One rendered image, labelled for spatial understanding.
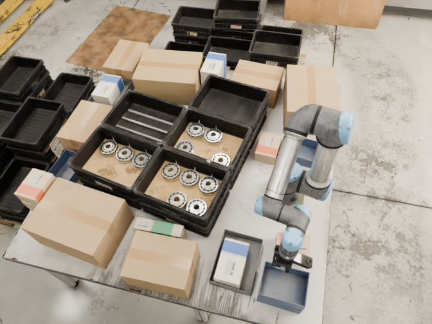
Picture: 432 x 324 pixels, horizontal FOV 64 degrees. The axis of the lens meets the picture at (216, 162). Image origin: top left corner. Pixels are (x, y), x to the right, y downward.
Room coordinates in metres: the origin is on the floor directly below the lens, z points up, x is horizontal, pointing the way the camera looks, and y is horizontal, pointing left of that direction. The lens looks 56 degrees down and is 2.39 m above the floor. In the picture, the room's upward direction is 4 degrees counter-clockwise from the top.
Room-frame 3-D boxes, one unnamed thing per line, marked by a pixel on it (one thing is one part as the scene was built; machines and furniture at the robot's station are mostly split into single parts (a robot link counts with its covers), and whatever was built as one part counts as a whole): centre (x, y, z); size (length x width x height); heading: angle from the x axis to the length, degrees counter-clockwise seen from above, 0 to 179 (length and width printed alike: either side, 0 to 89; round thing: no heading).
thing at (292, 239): (0.48, -0.26, 1.12); 0.09 x 0.08 x 0.11; 150
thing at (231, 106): (1.43, -0.11, 0.87); 0.40 x 0.30 x 0.11; 62
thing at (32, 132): (1.71, 1.27, 0.37); 0.40 x 0.30 x 0.45; 162
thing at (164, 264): (0.54, 0.29, 0.78); 0.30 x 0.22 x 0.16; 74
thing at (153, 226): (0.72, 0.31, 0.79); 0.24 x 0.06 x 0.06; 74
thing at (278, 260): (0.47, -0.25, 0.96); 0.09 x 0.08 x 0.12; 71
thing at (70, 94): (2.09, 1.15, 0.31); 0.40 x 0.30 x 0.34; 162
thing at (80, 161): (1.09, 0.53, 0.87); 0.40 x 0.30 x 0.11; 62
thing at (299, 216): (0.57, -0.29, 1.12); 0.11 x 0.11 x 0.08; 60
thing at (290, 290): (0.40, -0.26, 0.81); 0.20 x 0.15 x 0.07; 71
